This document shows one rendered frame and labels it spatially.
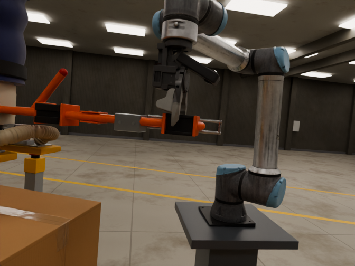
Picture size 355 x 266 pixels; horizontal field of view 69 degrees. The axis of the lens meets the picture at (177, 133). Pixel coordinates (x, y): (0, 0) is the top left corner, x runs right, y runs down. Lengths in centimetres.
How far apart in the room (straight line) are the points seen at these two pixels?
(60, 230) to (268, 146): 90
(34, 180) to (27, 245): 78
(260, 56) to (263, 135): 36
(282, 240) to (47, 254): 97
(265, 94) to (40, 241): 101
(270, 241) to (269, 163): 35
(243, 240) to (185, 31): 93
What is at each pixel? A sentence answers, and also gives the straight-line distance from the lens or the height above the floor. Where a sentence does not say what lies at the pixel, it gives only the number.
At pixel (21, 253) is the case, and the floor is 94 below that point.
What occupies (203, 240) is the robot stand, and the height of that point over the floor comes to 75.
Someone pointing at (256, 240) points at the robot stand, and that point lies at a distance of 129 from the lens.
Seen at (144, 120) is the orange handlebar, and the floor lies 125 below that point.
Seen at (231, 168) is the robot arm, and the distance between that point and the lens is 133.
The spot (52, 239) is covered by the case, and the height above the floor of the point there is 93.
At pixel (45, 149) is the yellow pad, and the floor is 113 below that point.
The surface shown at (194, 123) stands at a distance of 61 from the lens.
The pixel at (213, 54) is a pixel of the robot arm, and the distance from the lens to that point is 107.
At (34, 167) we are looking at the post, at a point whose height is 96.
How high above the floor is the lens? 126
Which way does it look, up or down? 3 degrees down
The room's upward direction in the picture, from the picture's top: 5 degrees clockwise
